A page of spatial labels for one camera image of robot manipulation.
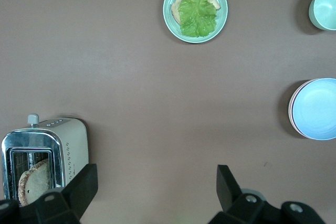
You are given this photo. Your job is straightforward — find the toast bread slice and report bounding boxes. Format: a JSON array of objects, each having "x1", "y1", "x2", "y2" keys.
[{"x1": 171, "y1": 0, "x2": 221, "y2": 25}]

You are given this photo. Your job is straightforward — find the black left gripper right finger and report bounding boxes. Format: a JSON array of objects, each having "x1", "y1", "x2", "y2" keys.
[{"x1": 209, "y1": 165, "x2": 283, "y2": 224}]

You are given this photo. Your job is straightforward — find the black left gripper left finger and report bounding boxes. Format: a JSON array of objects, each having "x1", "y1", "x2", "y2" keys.
[{"x1": 19, "y1": 164, "x2": 99, "y2": 224}]

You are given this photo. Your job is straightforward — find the green lettuce leaf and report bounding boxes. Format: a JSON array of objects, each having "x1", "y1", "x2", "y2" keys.
[{"x1": 177, "y1": 0, "x2": 218, "y2": 38}]

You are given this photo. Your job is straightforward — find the cream and chrome toaster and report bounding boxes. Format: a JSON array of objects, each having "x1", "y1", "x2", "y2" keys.
[{"x1": 1, "y1": 113, "x2": 90, "y2": 204}]

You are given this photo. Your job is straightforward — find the round seeded bread slice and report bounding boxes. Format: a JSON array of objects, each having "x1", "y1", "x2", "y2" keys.
[{"x1": 17, "y1": 158, "x2": 50, "y2": 207}]

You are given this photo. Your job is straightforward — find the blue bowl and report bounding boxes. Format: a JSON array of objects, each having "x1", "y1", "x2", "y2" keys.
[{"x1": 291, "y1": 78, "x2": 336, "y2": 141}]

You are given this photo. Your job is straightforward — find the green cup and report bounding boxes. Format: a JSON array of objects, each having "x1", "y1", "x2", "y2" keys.
[{"x1": 308, "y1": 0, "x2": 336, "y2": 31}]

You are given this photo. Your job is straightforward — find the green plate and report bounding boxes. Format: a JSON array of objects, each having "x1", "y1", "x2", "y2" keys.
[{"x1": 162, "y1": 0, "x2": 228, "y2": 44}]

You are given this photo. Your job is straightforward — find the beige bowl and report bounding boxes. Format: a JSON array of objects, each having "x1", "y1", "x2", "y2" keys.
[{"x1": 288, "y1": 79, "x2": 316, "y2": 137}]

